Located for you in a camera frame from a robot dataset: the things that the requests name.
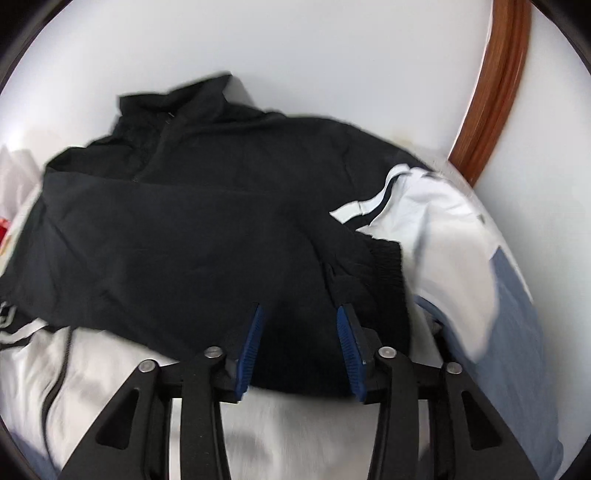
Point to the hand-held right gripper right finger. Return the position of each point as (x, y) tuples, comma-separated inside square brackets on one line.
[(348, 350)]

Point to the fruit printed bed sheet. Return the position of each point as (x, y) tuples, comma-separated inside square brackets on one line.
[(16, 184)]

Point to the black zip jacket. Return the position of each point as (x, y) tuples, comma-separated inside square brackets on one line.
[(184, 230)]

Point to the brown wooden door frame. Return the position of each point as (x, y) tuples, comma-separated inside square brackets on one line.
[(498, 83)]

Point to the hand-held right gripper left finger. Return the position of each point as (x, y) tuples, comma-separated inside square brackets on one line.
[(249, 350)]

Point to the white jacket with black stripes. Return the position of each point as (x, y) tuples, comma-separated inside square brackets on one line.
[(443, 240)]

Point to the blue-grey garment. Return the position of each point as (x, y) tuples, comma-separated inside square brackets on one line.
[(521, 350)]

